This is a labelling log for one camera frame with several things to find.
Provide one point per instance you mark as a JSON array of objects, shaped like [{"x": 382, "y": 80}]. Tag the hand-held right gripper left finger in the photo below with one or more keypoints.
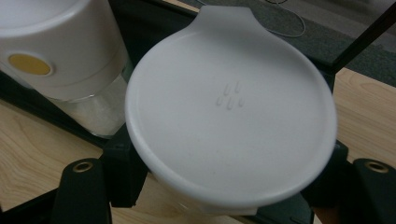
[{"x": 126, "y": 168}]

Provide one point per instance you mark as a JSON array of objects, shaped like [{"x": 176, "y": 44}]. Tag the white-lid jar with white powder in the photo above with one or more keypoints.
[{"x": 71, "y": 40}]

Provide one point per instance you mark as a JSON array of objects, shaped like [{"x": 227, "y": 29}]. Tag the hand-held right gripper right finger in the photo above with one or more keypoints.
[{"x": 330, "y": 186}]

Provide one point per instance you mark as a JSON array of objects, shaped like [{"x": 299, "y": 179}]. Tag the white-lid jar with yellow contents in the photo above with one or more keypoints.
[{"x": 230, "y": 124}]

